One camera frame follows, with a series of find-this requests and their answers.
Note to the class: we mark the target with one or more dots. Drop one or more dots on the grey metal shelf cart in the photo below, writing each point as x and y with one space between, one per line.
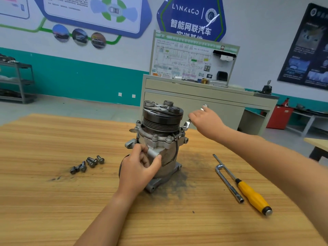
15 82

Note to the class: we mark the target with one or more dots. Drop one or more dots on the wooden side table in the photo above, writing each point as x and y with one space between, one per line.
319 147

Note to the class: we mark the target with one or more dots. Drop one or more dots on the dark wall poster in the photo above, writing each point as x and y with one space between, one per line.
307 48

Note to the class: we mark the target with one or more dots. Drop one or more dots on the small black device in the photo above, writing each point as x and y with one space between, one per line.
266 88

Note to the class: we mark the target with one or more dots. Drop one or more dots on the person's left hand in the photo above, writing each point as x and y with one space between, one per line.
134 174

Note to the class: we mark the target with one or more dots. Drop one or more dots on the red cabinet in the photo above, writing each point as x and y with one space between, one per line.
280 116

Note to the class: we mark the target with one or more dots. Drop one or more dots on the person's left forearm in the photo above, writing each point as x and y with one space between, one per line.
102 225

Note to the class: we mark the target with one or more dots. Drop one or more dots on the silver combination wrench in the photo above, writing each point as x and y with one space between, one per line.
186 125

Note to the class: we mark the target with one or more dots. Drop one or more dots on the blue hexagon wall sign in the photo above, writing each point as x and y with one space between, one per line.
189 18

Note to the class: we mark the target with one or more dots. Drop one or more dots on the white wiring display board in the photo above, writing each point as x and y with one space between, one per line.
177 56

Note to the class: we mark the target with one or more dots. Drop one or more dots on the person's right forearm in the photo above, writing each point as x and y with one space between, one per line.
279 174

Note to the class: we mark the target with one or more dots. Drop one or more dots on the grey metal compressor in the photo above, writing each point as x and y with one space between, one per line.
159 135

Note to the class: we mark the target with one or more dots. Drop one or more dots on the person's right hand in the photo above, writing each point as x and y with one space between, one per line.
207 123

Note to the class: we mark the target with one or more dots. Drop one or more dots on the silver L-shaped socket wrench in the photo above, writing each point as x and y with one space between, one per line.
229 184

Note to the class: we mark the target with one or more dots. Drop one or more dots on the blue rounded infographic panel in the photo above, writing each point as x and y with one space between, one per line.
77 12

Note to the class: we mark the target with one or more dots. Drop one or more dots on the beige workbench cabinet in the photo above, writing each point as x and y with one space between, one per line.
169 94

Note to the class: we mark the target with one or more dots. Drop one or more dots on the white infographic wall panel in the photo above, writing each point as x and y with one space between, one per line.
13 6

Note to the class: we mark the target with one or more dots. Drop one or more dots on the round photo wall decal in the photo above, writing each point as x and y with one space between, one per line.
61 33
80 37
98 40

